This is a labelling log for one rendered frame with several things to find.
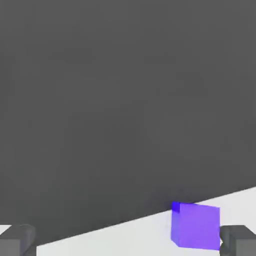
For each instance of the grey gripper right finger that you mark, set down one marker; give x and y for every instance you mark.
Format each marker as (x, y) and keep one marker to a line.
(240, 243)

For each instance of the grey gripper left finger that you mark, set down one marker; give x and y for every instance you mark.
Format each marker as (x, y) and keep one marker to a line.
(14, 242)

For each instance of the small blue cube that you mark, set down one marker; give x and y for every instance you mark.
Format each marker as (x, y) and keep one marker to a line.
(176, 206)

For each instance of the large purple box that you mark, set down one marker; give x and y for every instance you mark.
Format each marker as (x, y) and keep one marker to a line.
(197, 227)

